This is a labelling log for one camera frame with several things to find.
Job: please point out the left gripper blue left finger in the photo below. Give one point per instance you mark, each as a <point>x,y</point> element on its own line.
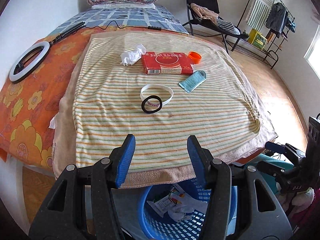
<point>121,158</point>

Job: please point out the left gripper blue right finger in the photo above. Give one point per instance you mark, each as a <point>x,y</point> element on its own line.
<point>201,159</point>

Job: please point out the white plastic bag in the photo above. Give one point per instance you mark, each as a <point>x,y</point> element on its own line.
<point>184,206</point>

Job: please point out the green white snack wrapper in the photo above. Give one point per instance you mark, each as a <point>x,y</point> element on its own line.
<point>165,200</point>

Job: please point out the light blue sachet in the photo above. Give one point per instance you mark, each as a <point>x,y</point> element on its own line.
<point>193,81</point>

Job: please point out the white knit cloth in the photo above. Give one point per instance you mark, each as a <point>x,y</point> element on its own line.
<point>299,201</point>

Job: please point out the teal cloth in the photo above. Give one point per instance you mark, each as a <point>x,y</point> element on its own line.
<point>268,178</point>

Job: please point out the beige blanket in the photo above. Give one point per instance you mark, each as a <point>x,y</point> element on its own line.
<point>64,138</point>

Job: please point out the blue laundry basket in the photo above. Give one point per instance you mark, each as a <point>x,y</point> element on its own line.
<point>157,227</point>

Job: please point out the white wristband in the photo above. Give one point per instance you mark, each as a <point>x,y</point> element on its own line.
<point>165,93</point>

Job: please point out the striped yellow towel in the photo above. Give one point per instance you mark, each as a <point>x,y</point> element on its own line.
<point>107,105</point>

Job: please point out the crumpled white tissue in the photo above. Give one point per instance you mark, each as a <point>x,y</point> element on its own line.
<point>129,58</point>

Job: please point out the orange plastic cap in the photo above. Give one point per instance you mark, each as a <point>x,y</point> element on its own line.
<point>194,57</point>

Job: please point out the red medicine box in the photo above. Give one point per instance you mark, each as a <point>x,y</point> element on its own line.
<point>166,63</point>

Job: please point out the orange floral bedsheet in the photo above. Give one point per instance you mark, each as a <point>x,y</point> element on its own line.
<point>27,107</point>

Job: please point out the black clothes rack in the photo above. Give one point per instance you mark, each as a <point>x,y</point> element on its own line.
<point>274,45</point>

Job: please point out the yellow crate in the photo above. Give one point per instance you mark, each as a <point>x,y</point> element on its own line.
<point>257,39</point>

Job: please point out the striped shirt on chair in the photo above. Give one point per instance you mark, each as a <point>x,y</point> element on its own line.
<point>227,27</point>

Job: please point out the pink clothes on chair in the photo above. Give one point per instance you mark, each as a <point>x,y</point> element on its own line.
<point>204,13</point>

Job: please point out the blue checkered mattress sheet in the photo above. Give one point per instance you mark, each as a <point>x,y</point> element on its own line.
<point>132,17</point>

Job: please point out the black folding chair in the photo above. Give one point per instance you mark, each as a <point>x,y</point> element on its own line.
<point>212,5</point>

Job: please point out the white folded sheet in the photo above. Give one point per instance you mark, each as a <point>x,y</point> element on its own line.
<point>123,5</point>

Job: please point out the dark hanging jacket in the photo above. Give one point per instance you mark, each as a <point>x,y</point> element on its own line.
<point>277,18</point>

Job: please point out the green striped hanging towel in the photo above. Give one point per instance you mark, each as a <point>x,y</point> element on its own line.
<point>258,13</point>

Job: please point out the white ring light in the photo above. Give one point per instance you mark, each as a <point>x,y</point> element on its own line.
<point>29,61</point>

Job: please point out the black ring light stand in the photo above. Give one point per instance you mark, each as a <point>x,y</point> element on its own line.
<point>73,29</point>

